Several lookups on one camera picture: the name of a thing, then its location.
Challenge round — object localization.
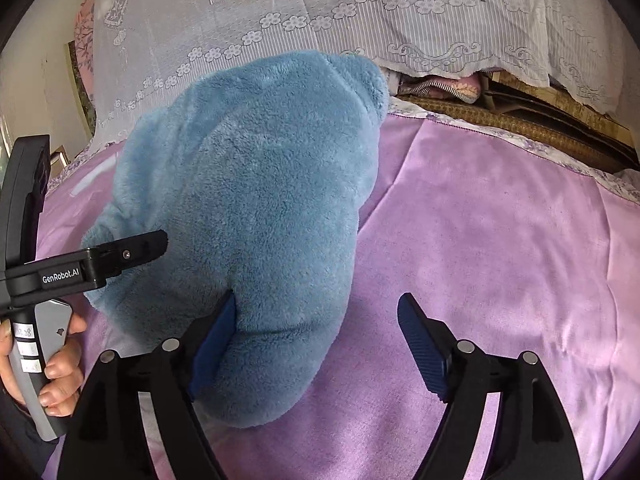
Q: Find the blue fleece garment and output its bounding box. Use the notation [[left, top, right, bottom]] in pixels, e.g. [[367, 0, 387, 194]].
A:
[[84, 51, 388, 428]]

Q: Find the person's left hand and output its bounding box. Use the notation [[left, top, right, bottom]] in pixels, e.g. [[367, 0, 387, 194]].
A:
[[0, 311, 89, 418]]

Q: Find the pink bed sheet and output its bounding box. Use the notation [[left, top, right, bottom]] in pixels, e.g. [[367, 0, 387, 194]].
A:
[[37, 114, 639, 479]]

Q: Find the white lace cover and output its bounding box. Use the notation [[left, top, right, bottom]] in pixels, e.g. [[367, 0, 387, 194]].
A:
[[93, 0, 639, 144]]

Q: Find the floral white bed edge cloth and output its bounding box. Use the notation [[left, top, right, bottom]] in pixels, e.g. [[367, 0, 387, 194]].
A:
[[388, 96, 639, 204]]

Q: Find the woven straw mat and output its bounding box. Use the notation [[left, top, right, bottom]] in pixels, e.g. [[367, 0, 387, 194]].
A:
[[399, 70, 639, 174]]

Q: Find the folded pink patterned cloth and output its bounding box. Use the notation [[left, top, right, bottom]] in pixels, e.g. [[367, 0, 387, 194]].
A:
[[383, 70, 482, 104]]

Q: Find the pink floral wall hanging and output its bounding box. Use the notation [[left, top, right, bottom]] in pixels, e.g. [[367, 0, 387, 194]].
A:
[[64, 0, 101, 137]]

